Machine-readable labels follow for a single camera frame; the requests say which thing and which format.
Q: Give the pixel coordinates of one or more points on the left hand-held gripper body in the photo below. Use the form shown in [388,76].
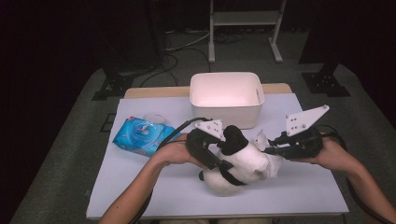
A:
[197,146]

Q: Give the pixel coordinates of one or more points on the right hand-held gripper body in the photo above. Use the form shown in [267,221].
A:
[305,146]

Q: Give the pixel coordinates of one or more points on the white wet wipe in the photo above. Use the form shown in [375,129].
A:
[275,165]
[144,128]

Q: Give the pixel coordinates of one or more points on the panda plush toy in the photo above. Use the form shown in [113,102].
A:
[239,161]

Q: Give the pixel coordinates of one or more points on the white plastic storage bin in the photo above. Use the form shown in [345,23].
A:
[224,118]

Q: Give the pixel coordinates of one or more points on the blue wet wipes pack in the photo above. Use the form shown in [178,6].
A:
[127,137]

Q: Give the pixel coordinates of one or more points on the person's left hand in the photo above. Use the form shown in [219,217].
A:
[174,152]

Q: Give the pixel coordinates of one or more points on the person's right hand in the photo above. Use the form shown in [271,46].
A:
[334,157]

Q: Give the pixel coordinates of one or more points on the white table mat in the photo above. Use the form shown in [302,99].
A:
[174,199]

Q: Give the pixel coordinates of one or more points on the black stand base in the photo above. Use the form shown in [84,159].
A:
[113,87]
[325,84]

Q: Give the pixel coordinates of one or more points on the wooden table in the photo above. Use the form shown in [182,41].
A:
[155,92]

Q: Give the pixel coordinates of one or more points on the white metal stand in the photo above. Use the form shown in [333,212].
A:
[244,18]

